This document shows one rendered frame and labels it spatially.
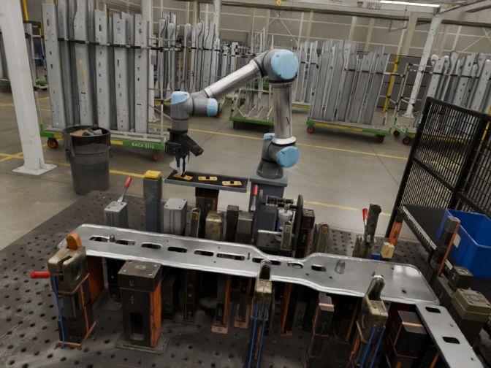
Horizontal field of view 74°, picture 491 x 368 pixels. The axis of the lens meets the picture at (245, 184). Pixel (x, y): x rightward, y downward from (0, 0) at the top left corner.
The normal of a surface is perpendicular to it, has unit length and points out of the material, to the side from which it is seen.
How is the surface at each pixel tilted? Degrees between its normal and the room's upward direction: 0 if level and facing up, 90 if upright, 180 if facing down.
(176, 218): 90
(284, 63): 82
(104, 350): 0
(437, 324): 0
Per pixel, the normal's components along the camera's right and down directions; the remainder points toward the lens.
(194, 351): 0.09, -0.92
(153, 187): -0.09, 0.38
